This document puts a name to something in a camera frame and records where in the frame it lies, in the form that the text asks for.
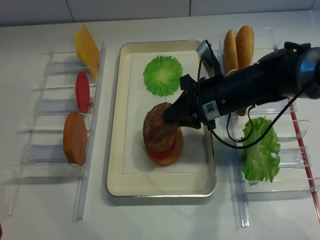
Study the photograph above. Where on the flat green lettuce leaf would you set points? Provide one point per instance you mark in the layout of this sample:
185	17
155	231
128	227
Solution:
162	75

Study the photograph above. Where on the clear acrylic right rack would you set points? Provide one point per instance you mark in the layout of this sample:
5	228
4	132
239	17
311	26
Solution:
294	179

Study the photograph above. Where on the bottom bun on tray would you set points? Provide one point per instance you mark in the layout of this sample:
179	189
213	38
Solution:
176	153

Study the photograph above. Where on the brown meat patty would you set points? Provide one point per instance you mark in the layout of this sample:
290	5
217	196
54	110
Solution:
242	112
157	134

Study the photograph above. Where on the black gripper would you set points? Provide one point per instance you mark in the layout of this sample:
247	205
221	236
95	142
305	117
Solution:
201	102

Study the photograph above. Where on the upright green lettuce leaf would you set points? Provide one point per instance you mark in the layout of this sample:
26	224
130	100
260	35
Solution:
261	161

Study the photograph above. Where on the upright orange bun slice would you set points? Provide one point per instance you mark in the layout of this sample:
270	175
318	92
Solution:
75	138

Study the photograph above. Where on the upright red tomato slice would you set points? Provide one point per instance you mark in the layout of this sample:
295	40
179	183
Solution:
82	92

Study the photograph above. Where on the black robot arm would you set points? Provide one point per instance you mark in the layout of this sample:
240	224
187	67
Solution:
292	70

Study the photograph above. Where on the clear acrylic rack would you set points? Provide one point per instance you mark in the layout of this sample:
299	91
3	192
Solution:
294	179
42	159

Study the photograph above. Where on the yellow cheese slice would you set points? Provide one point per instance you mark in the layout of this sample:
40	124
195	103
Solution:
77	38
89	51

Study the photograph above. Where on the tomato slice on tray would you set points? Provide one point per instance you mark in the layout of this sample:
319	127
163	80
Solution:
161	155

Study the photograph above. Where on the clear acrylic left rack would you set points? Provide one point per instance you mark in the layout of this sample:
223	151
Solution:
42	159

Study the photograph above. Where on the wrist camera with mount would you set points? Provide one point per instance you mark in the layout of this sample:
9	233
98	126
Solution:
209	60

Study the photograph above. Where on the cream metal tray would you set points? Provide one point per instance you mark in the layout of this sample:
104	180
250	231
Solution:
130	172

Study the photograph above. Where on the sesame bun half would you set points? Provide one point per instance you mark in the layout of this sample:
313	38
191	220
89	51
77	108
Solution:
230	57

